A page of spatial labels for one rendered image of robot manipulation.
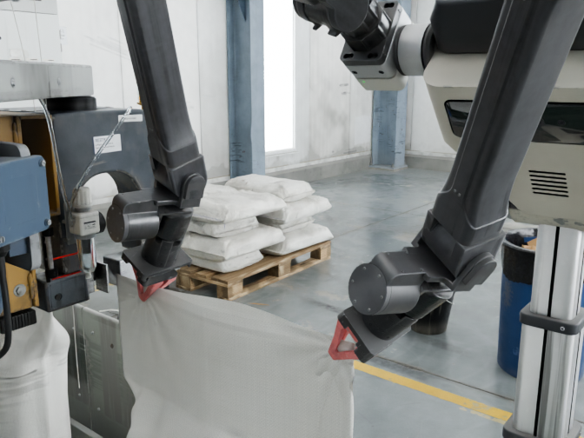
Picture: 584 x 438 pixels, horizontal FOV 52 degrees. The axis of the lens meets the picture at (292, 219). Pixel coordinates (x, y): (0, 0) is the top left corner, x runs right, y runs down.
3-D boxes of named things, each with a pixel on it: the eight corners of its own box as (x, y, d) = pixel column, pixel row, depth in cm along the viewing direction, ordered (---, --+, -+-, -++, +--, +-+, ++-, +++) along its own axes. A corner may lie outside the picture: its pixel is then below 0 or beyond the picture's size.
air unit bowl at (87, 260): (101, 271, 101) (98, 235, 100) (85, 275, 99) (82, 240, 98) (90, 268, 103) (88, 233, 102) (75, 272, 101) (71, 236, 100)
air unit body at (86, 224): (109, 275, 103) (102, 186, 99) (85, 282, 99) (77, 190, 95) (94, 270, 105) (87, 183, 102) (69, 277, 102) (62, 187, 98)
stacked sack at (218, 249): (288, 244, 425) (288, 223, 421) (224, 267, 373) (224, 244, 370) (243, 235, 449) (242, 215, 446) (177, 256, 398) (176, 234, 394)
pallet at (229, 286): (331, 258, 476) (331, 241, 472) (227, 302, 382) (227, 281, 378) (252, 242, 523) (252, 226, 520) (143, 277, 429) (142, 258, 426)
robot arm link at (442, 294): (467, 294, 70) (444, 253, 73) (431, 295, 66) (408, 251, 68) (426, 321, 74) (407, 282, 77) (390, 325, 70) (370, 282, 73)
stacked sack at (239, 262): (266, 262, 418) (266, 245, 415) (222, 278, 384) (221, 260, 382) (201, 246, 458) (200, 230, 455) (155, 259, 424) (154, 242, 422)
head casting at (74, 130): (175, 245, 121) (169, 95, 114) (65, 275, 102) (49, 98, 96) (89, 223, 139) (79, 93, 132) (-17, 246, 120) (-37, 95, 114)
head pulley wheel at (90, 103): (107, 110, 108) (106, 96, 108) (62, 113, 101) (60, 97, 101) (79, 109, 114) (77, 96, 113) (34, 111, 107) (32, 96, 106)
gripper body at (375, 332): (333, 318, 75) (370, 288, 70) (374, 295, 82) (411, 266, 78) (362, 362, 73) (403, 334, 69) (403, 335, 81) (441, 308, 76)
